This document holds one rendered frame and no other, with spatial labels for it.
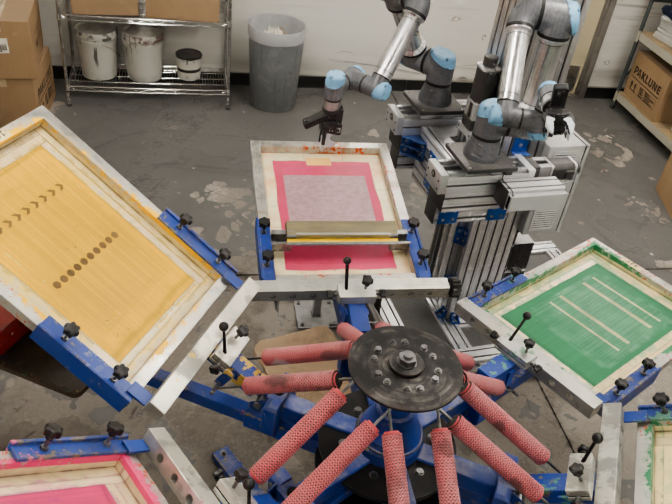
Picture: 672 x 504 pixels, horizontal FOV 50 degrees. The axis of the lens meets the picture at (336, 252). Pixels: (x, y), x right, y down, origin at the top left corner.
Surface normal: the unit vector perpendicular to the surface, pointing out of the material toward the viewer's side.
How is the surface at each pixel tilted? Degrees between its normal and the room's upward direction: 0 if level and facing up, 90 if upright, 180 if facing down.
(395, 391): 0
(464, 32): 90
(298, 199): 9
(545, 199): 90
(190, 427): 0
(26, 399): 0
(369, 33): 90
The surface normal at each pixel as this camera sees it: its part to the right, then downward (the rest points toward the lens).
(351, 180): 0.14, -0.69
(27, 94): 0.16, 0.60
